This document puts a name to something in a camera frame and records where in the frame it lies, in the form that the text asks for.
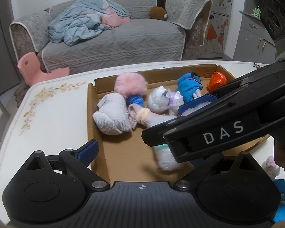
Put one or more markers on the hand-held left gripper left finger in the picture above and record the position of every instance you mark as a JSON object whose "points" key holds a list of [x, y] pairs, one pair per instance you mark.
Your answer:
{"points": [[87, 152]]}

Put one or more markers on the green spiky ornament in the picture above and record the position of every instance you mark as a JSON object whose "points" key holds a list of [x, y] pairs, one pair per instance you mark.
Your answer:
{"points": [[256, 11]]}

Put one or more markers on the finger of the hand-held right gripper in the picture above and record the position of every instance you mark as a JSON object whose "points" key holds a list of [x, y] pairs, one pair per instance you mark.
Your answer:
{"points": [[161, 134], [199, 102]]}

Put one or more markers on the grey covered sofa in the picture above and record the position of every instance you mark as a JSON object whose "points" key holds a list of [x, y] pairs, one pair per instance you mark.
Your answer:
{"points": [[123, 42]]}

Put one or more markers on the brown plush toy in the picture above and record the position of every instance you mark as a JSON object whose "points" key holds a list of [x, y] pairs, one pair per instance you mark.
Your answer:
{"points": [[156, 13]]}

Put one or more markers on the grey cabinet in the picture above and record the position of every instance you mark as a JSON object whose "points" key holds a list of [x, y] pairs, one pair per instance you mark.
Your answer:
{"points": [[249, 40]]}

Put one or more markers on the white patterned sock ball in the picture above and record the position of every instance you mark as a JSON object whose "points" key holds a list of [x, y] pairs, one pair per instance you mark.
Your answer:
{"points": [[158, 99]]}

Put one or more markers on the grey door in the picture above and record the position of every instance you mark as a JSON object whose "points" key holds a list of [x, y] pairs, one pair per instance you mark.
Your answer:
{"points": [[0, 40]]}

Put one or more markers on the fluffy pink and blue sock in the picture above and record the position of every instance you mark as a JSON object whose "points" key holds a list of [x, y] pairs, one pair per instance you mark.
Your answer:
{"points": [[130, 83]]}

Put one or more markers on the small orange plastic bag bundle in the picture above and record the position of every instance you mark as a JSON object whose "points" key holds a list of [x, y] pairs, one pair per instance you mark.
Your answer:
{"points": [[217, 80]]}

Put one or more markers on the white sock green stripe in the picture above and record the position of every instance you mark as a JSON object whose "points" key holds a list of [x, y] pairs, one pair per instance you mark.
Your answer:
{"points": [[167, 159]]}

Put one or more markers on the brown floor rug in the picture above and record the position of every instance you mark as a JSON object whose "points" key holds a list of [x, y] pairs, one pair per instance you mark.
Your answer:
{"points": [[21, 95]]}

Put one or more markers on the blue sock bundle grey tie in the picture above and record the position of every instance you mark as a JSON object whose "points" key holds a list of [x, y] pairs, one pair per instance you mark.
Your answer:
{"points": [[280, 213]]}

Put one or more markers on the pale pink sock peach band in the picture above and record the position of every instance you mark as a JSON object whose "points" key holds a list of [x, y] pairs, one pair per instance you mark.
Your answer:
{"points": [[142, 114]]}

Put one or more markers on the pink plastic chair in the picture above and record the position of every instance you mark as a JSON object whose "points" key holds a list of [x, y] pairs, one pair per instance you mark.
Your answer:
{"points": [[30, 68]]}

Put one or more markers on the pastel striped fluffy sock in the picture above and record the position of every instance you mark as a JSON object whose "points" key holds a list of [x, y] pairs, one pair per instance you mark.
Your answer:
{"points": [[270, 166]]}

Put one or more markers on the light blue blanket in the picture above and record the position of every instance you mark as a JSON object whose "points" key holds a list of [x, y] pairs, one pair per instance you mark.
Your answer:
{"points": [[78, 21]]}

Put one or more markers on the pink cloth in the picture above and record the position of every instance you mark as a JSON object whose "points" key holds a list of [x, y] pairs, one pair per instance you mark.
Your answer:
{"points": [[114, 19]]}

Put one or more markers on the grey fridge with flower stickers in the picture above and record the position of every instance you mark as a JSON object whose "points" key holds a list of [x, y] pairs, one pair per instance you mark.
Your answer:
{"points": [[216, 16]]}

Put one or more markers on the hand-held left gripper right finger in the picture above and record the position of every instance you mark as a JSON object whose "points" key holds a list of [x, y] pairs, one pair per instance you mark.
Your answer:
{"points": [[199, 173]]}

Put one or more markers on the cream white sock bundle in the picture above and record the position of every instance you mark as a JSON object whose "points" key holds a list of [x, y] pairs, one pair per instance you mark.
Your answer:
{"points": [[111, 116]]}

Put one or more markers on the shallow cardboard box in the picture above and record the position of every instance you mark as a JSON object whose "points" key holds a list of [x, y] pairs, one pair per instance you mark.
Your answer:
{"points": [[123, 152]]}

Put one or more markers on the blue white sock pink band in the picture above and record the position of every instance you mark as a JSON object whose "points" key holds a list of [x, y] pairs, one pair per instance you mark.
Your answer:
{"points": [[187, 85]]}

